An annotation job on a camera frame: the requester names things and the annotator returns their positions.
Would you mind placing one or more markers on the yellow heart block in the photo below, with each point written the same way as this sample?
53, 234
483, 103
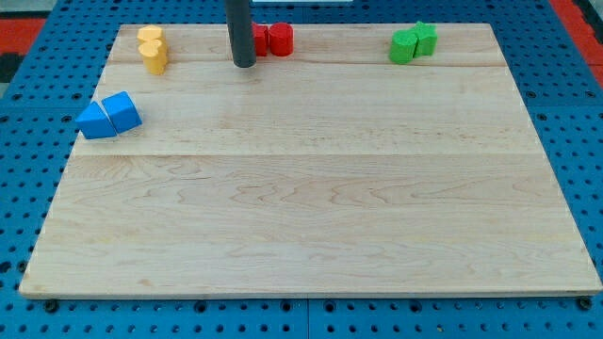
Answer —
154, 56

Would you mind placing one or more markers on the blue triangle block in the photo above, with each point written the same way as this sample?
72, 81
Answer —
94, 123

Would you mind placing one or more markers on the light wooden board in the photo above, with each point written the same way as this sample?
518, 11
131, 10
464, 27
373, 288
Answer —
331, 173

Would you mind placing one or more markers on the red cylinder block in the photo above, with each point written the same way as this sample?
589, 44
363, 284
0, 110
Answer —
281, 39

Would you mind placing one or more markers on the red block behind rod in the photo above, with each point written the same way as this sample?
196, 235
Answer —
261, 39

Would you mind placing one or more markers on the green cylinder block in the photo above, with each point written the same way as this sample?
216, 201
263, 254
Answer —
403, 46

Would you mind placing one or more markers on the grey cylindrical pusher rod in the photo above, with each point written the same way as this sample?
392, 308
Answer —
240, 29

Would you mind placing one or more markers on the green star block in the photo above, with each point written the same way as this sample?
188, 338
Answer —
426, 39

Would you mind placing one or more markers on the blue cube block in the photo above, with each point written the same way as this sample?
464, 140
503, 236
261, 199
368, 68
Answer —
122, 112

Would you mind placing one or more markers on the yellow hexagon block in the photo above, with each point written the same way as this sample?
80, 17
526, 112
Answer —
150, 32

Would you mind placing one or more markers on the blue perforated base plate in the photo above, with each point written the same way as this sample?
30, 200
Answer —
61, 70

